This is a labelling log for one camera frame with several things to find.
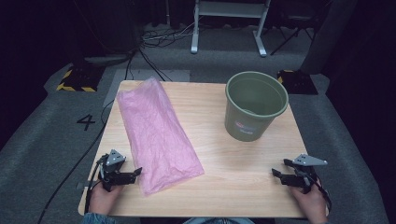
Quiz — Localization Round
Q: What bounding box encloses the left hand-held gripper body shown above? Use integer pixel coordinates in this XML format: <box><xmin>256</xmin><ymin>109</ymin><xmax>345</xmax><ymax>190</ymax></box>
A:
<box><xmin>98</xmin><ymin>148</ymin><xmax>127</xmax><ymax>193</ymax></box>

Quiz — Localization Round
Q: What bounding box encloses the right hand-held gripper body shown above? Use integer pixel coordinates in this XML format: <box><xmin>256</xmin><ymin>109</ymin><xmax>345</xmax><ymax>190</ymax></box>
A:
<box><xmin>290</xmin><ymin>153</ymin><xmax>329</xmax><ymax>195</ymax></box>

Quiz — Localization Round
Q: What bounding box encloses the pink plastic bag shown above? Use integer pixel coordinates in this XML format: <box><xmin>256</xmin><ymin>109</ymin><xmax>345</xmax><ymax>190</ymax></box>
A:
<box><xmin>116</xmin><ymin>77</ymin><xmax>205</xmax><ymax>197</ymax></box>

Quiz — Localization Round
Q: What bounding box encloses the green plastic bucket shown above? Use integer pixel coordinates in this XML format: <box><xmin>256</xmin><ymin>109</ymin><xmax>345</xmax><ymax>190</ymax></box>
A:
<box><xmin>223</xmin><ymin>71</ymin><xmax>290</xmax><ymax>143</ymax></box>

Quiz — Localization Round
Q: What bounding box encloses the person's left hand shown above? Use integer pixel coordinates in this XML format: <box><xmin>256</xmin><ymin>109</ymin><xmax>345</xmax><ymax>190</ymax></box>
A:
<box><xmin>88</xmin><ymin>182</ymin><xmax>124</xmax><ymax>217</ymax></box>

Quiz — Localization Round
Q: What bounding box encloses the person's right hand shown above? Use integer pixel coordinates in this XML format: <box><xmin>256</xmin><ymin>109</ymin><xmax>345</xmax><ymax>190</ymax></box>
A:
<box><xmin>290</xmin><ymin>184</ymin><xmax>330</xmax><ymax>224</ymax></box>

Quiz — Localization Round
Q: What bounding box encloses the grey tape strip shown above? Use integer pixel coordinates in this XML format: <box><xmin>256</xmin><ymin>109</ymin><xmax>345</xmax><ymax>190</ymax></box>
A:
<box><xmin>76</xmin><ymin>180</ymin><xmax>94</xmax><ymax>190</ymax></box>

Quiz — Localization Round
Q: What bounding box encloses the black yellow striped base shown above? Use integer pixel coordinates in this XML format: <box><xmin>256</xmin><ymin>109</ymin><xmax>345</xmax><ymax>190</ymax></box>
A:
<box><xmin>56</xmin><ymin>63</ymin><xmax>106</xmax><ymax>93</ymax></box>
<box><xmin>276</xmin><ymin>69</ymin><xmax>319</xmax><ymax>95</ymax></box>

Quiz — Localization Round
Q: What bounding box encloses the person's jeans lap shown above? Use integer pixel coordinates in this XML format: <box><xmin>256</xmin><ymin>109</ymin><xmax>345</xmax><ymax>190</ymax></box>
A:
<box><xmin>182</xmin><ymin>217</ymin><xmax>256</xmax><ymax>224</ymax></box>

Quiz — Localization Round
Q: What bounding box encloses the black tripod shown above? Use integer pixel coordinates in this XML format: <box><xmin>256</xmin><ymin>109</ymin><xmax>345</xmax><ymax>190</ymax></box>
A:
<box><xmin>269</xmin><ymin>17</ymin><xmax>316</xmax><ymax>57</ymax></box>

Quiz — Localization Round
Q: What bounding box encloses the grey curtain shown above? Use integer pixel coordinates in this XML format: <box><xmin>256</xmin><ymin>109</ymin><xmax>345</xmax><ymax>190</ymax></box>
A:
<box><xmin>299</xmin><ymin>0</ymin><xmax>360</xmax><ymax>76</ymax></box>

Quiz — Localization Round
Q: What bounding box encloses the white metal stand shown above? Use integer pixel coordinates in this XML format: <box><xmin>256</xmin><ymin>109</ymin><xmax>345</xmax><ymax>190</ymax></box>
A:
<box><xmin>190</xmin><ymin>0</ymin><xmax>273</xmax><ymax>58</ymax></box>

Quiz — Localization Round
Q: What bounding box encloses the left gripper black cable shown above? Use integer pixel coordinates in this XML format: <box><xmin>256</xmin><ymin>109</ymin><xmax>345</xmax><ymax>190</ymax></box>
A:
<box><xmin>84</xmin><ymin>154</ymin><xmax>108</xmax><ymax>216</ymax></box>

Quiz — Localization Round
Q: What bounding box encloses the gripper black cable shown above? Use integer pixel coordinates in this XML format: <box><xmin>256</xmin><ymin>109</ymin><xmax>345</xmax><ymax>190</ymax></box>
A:
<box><xmin>303</xmin><ymin>169</ymin><xmax>333</xmax><ymax>214</ymax></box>
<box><xmin>84</xmin><ymin>154</ymin><xmax>108</xmax><ymax>216</ymax></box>

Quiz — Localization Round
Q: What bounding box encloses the long black floor cable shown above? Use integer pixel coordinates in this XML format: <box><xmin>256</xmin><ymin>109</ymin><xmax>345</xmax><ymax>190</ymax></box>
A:
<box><xmin>36</xmin><ymin>98</ymin><xmax>116</xmax><ymax>224</ymax></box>

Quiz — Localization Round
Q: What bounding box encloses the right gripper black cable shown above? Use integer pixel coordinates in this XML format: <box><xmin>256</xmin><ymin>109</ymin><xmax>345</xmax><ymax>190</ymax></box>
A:
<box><xmin>303</xmin><ymin>169</ymin><xmax>333</xmax><ymax>214</ymax></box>

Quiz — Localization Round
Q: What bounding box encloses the grey flat base plate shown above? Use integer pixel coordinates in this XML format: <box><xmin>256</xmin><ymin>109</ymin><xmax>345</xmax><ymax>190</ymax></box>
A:
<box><xmin>83</xmin><ymin>53</ymin><xmax>134</xmax><ymax>67</ymax></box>

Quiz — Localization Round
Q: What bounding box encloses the bundle of floor cables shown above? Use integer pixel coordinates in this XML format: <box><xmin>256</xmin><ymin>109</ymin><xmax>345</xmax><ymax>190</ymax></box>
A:
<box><xmin>140</xmin><ymin>21</ymin><xmax>201</xmax><ymax>49</ymax></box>

